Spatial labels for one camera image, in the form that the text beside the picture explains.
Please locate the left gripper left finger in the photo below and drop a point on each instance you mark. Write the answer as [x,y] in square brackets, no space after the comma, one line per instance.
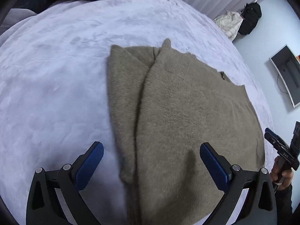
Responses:
[43,206]

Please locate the black hanging coat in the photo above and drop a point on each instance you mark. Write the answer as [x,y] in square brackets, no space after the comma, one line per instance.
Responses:
[251,15]

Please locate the brown knit sweater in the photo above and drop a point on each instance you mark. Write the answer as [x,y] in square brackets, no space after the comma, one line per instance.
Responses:
[163,105]

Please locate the person's black clothing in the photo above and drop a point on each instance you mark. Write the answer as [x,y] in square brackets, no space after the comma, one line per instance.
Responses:
[284,206]

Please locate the person's right hand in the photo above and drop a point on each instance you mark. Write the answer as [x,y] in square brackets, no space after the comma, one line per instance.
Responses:
[287,175]

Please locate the light purple folded blanket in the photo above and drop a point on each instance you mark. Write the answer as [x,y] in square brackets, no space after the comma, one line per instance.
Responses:
[14,16]

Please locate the lavender fleece blanket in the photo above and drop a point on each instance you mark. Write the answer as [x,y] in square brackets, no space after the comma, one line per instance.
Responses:
[54,95]

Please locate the wall mounted monitor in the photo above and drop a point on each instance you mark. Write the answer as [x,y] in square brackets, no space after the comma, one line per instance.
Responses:
[287,66]

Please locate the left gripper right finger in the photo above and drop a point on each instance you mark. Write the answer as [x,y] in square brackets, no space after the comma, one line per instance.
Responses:
[259,206]

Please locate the cream puffer jacket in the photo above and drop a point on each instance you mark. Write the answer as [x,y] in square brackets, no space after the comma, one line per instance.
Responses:
[229,23]

